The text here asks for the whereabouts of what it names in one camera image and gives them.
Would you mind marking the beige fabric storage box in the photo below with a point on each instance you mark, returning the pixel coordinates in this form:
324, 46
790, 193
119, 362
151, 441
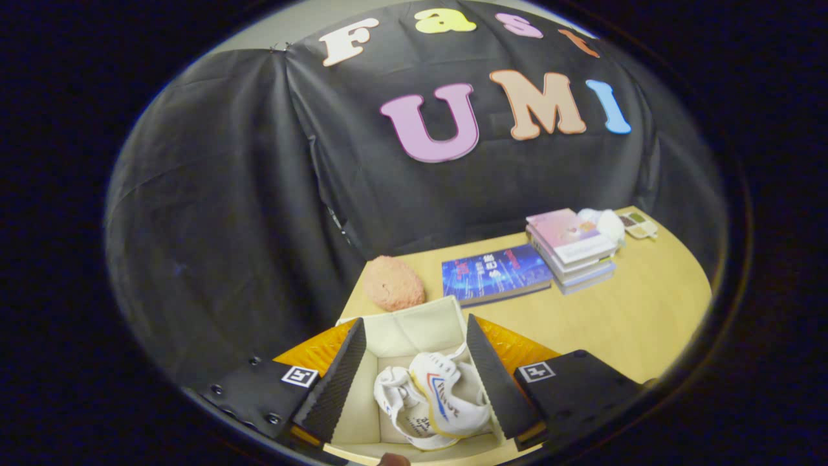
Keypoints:
414, 330

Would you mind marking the pink cover book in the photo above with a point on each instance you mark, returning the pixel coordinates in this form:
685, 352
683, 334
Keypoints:
569, 233

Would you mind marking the black backdrop cloth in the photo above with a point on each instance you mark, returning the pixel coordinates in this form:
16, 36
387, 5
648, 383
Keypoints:
226, 194

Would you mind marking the small compartment tray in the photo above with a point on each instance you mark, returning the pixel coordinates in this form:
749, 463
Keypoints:
639, 226

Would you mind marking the orange plush toy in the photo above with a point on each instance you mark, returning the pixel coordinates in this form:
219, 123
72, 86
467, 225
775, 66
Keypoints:
391, 285

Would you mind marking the blue cover book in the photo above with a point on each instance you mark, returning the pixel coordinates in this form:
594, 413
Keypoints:
495, 272

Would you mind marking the white plush toy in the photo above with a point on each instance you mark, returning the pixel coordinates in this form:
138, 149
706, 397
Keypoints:
611, 225

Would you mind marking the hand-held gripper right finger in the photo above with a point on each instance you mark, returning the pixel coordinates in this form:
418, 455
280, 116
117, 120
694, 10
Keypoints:
491, 388

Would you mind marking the white-edged book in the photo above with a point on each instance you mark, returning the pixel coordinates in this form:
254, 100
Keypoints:
585, 269

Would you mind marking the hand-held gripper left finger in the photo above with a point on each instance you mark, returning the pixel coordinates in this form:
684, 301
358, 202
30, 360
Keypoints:
343, 382

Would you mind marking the pale blue-edged book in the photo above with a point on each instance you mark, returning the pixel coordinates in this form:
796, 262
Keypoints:
588, 283

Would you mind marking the white canvas shoe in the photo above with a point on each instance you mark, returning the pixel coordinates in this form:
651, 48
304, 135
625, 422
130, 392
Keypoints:
453, 414
394, 404

